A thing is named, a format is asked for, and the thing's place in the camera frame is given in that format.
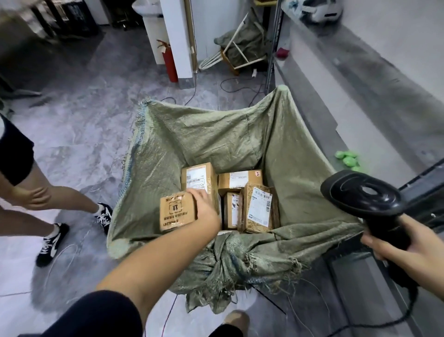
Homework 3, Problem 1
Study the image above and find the person's left hand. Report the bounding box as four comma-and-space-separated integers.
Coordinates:
186, 188, 222, 231

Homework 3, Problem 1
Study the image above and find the person's right hand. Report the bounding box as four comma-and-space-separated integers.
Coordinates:
360, 214, 444, 301

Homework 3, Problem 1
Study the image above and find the parcel with shoe label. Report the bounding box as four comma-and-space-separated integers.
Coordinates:
223, 193, 243, 230

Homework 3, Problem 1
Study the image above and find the black square logo cardboard box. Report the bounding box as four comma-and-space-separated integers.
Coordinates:
159, 191, 197, 232

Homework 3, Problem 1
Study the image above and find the parcel with white label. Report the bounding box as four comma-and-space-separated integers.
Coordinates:
217, 170, 264, 197

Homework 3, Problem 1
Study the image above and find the honeycomb print cardboard box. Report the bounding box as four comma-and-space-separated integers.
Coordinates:
239, 183, 280, 234

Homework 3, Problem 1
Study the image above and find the taped parcel with orange label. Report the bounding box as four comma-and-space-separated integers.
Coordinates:
181, 162, 219, 214

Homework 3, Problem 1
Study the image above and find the black barcode scanner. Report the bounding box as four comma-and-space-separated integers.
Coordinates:
320, 170, 419, 289

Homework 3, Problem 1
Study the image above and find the person's left forearm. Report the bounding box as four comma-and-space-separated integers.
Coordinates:
97, 222, 222, 324

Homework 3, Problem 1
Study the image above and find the person's beige shoe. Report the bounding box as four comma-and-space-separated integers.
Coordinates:
222, 311, 250, 337

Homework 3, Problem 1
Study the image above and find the person's black sleeve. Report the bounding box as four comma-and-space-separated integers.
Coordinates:
17, 291, 143, 337

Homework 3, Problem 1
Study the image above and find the metal shelving rack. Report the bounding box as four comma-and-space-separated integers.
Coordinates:
265, 0, 444, 337

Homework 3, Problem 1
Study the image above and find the thin black floor strip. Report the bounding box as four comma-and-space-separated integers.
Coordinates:
255, 286, 287, 316

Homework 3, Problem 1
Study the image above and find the brown wooden stick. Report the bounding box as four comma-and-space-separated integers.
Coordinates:
220, 52, 240, 75

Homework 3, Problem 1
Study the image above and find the red fire extinguisher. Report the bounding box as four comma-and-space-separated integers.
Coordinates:
156, 40, 179, 83

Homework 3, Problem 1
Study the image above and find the long wooden batten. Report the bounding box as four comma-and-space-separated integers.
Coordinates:
184, 0, 199, 74

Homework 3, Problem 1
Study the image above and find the black office chair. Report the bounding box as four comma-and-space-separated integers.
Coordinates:
111, 13, 139, 32

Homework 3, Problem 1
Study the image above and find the black floor stand base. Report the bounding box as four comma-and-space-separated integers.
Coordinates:
0, 75, 42, 101

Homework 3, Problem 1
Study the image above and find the white VR headset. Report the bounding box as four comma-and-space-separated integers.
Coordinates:
300, 0, 344, 24

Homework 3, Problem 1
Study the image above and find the black plastic crate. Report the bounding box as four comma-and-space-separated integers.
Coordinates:
45, 0, 99, 37

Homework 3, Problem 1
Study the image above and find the light wooden table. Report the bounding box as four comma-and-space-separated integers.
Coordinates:
0, 0, 46, 39

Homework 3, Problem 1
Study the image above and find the black scanner cable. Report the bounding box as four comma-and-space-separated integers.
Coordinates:
326, 284, 419, 337

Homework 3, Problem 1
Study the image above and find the thin dark red cable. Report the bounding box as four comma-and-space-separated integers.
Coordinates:
160, 295, 178, 337

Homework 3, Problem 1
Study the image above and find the black floor cable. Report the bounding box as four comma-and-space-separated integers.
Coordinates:
161, 73, 197, 106
220, 76, 266, 108

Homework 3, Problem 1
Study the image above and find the white metal folding frame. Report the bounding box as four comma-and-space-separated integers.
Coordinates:
199, 13, 267, 72

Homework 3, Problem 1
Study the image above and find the thin white floor wire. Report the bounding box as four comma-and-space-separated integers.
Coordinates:
0, 243, 82, 299

